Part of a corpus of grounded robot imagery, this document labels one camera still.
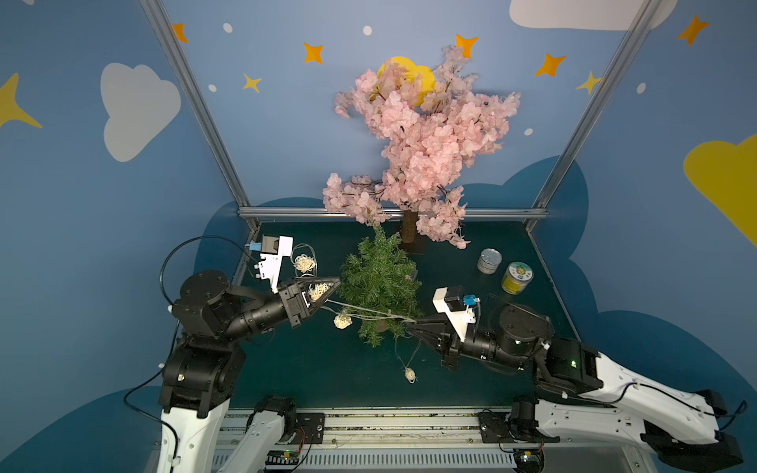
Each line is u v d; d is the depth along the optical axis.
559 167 1.02
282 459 0.73
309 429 0.75
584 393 0.43
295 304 0.42
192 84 0.81
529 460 0.73
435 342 0.51
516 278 0.96
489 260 1.04
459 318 0.47
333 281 0.49
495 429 0.74
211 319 0.35
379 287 0.70
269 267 0.45
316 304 0.48
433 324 0.53
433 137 0.69
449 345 0.48
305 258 0.52
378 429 0.76
